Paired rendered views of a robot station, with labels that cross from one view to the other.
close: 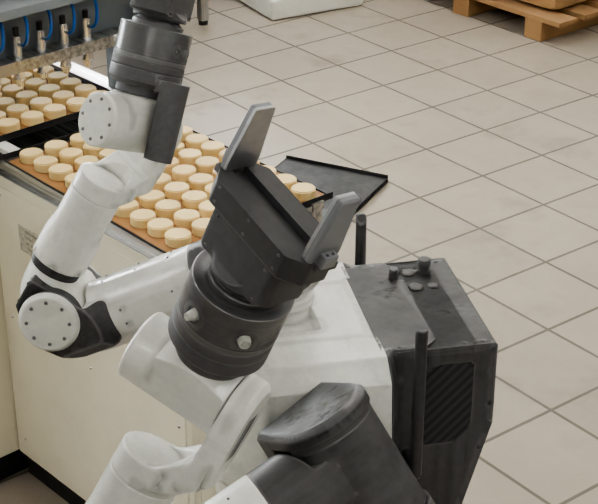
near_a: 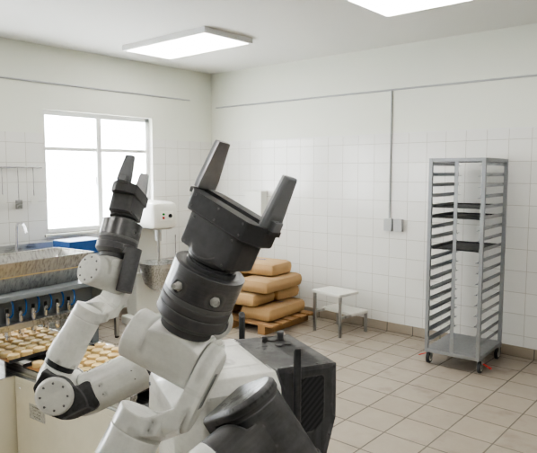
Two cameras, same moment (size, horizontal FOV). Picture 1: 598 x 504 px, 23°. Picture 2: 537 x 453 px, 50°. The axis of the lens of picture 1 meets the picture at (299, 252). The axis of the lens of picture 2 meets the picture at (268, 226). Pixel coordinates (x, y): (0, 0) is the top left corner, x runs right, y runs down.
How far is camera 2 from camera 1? 58 cm
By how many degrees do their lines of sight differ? 25
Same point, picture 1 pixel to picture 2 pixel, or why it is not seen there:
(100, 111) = (91, 263)
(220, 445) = (196, 391)
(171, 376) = (159, 342)
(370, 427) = (280, 400)
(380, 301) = (261, 350)
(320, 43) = not seen: hidden behind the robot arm
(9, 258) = (22, 423)
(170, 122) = (131, 268)
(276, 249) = (241, 220)
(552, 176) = not seen: hidden behind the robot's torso
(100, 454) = not seen: outside the picture
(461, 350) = (316, 368)
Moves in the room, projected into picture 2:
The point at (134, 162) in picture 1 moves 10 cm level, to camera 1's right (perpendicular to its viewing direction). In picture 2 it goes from (108, 300) to (154, 298)
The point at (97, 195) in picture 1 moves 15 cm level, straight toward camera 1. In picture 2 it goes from (87, 315) to (92, 334)
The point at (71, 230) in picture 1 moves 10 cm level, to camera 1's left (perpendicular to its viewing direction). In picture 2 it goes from (70, 338) to (19, 341)
